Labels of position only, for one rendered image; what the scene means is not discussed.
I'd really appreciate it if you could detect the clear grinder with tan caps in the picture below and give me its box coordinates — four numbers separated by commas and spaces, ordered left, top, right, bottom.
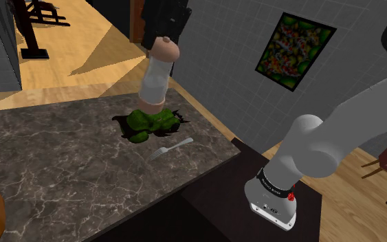
137, 36, 181, 116

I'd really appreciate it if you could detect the green lettuce head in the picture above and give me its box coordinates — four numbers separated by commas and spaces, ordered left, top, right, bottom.
111, 107, 191, 144

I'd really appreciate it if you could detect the silver fork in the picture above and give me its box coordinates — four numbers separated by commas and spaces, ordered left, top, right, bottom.
148, 137, 195, 161

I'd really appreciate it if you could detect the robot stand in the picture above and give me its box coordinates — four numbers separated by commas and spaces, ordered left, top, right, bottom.
91, 137, 323, 242

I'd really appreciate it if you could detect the brown wooden door frame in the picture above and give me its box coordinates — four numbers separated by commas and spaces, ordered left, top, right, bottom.
129, 0, 146, 45

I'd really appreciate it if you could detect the colourful framed wall picture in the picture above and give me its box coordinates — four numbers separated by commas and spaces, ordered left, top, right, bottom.
254, 12, 338, 93

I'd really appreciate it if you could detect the black metal frame stand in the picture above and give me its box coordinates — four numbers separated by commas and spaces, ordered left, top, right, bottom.
8, 0, 71, 61

